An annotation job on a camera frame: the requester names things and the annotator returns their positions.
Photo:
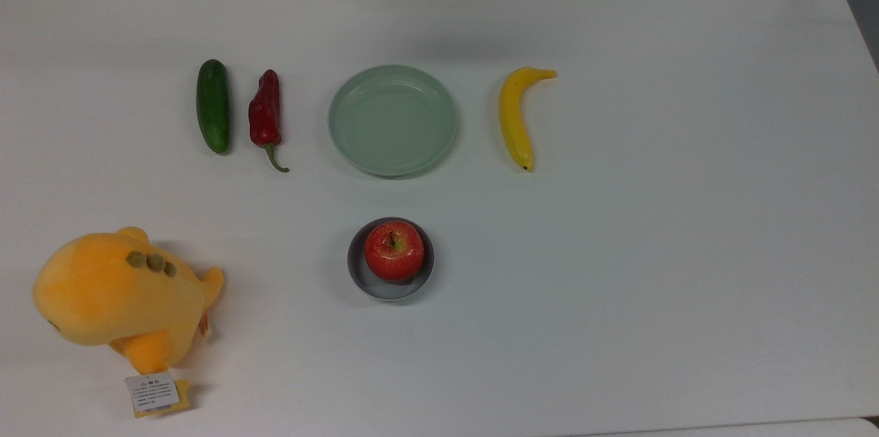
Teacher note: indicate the yellow banana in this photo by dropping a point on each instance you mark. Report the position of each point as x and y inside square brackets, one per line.
[515, 121]

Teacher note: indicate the pale green plastic plate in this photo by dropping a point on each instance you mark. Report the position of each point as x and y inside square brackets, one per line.
[392, 121]

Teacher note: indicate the red apple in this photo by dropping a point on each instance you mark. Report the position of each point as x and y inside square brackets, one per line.
[393, 251]

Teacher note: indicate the grey bowl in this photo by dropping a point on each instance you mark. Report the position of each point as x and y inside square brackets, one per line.
[357, 273]

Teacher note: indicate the red chili pepper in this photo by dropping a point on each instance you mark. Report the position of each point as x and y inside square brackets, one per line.
[266, 110]

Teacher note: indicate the green cucumber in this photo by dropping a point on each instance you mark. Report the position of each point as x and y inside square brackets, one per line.
[213, 106]

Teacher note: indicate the yellow cardboard tag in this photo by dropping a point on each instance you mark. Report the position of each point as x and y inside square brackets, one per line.
[180, 404]

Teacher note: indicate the orange plush toy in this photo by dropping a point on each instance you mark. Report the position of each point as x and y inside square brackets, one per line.
[110, 293]

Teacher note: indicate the white paper label tag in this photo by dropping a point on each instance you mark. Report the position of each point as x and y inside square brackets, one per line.
[152, 391]

